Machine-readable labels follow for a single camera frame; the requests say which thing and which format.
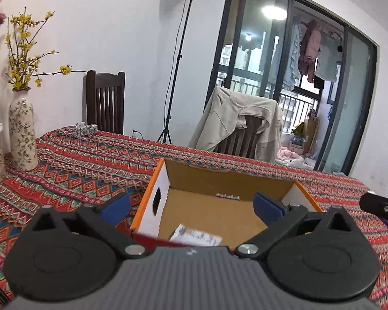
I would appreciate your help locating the beige jacket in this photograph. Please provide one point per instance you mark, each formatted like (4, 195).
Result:
(227, 111)

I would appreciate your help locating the patterned red tablecloth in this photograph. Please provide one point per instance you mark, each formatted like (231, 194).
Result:
(96, 168)

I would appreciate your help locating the pink plush pile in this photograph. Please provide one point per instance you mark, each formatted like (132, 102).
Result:
(289, 158)

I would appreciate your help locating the black framed sliding door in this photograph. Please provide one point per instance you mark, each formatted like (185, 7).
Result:
(320, 70)

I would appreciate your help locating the hanging pink garment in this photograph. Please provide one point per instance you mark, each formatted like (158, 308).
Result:
(309, 50)

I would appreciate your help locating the dark wooden chair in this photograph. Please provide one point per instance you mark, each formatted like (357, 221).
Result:
(105, 100)

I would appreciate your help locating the floral ceramic vase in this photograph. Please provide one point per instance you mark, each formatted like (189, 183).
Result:
(22, 132)

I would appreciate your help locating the hanging light blue garment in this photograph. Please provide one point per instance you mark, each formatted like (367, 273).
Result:
(292, 74)

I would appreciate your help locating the chair with beige jacket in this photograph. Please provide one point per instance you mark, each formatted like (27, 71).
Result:
(242, 142)

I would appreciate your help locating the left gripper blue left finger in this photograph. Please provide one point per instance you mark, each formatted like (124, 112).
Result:
(115, 210)

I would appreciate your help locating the yellow flower branches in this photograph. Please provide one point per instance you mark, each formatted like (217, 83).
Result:
(20, 39)

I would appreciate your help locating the crumpled foil wrapper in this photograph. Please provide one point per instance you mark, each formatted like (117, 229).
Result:
(81, 130)

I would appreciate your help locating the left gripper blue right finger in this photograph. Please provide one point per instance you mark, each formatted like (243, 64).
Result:
(267, 209)

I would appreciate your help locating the white grey snack packet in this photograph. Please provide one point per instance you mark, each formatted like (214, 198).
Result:
(191, 237)

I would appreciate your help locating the studio light on stand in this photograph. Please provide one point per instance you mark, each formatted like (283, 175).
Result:
(165, 135)

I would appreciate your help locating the orange cardboard box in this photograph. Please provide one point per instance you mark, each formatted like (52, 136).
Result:
(213, 201)

